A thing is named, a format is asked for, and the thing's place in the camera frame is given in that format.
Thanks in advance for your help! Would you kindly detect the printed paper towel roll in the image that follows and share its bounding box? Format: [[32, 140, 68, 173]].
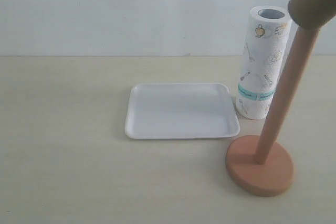
[[236, 6, 292, 120]]

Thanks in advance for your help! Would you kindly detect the brown cardboard tube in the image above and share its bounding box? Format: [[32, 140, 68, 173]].
[[288, 0, 335, 29]]

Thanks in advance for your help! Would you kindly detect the wooden paper towel holder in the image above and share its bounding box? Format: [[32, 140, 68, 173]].
[[225, 27, 320, 197]]

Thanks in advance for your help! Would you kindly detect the white rectangular tray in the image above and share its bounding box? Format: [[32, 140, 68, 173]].
[[124, 83, 240, 140]]

